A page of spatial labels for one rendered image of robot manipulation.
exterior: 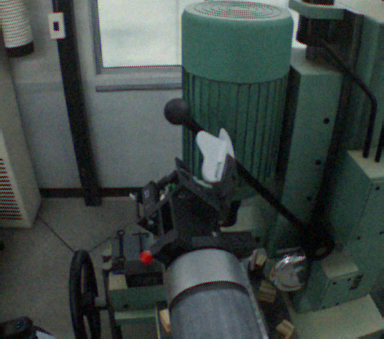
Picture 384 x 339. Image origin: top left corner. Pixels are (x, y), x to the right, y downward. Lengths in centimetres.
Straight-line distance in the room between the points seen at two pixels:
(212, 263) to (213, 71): 29
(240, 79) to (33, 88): 180
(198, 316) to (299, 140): 40
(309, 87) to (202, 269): 36
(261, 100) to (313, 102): 10
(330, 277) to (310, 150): 24
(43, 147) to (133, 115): 63
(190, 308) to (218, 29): 35
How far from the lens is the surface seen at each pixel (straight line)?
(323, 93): 61
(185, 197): 39
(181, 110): 45
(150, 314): 88
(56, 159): 242
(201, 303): 31
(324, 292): 75
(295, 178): 68
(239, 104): 54
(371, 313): 105
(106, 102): 215
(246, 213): 81
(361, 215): 63
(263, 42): 51
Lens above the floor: 161
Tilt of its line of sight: 31 degrees down
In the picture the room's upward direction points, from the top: straight up
